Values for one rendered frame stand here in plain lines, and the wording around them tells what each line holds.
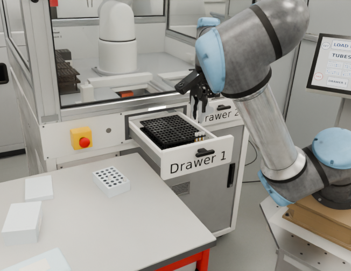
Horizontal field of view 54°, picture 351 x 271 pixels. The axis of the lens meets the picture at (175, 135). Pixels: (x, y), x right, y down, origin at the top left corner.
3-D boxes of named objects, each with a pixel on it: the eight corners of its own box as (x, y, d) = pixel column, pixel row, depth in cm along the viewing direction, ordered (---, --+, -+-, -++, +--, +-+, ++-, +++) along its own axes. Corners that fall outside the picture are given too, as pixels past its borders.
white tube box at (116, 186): (130, 190, 122) (130, 180, 120) (109, 198, 117) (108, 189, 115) (113, 174, 130) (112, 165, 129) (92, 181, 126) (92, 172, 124)
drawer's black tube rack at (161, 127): (204, 149, 135) (205, 134, 132) (164, 159, 127) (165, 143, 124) (176, 128, 152) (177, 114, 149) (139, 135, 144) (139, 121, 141)
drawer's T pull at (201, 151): (215, 153, 119) (215, 150, 119) (196, 158, 116) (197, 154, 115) (209, 149, 122) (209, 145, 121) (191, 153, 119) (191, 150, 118)
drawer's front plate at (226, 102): (242, 118, 170) (245, 97, 165) (192, 128, 156) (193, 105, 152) (240, 116, 171) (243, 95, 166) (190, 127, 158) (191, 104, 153)
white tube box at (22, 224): (37, 243, 97) (35, 228, 95) (4, 247, 95) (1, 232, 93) (43, 214, 108) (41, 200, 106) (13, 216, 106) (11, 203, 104)
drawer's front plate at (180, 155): (231, 162, 130) (234, 136, 126) (162, 180, 117) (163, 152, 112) (228, 159, 132) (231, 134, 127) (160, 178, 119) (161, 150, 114)
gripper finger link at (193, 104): (205, 118, 132) (209, 96, 127) (192, 120, 129) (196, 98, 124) (201, 113, 134) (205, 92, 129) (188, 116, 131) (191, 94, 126)
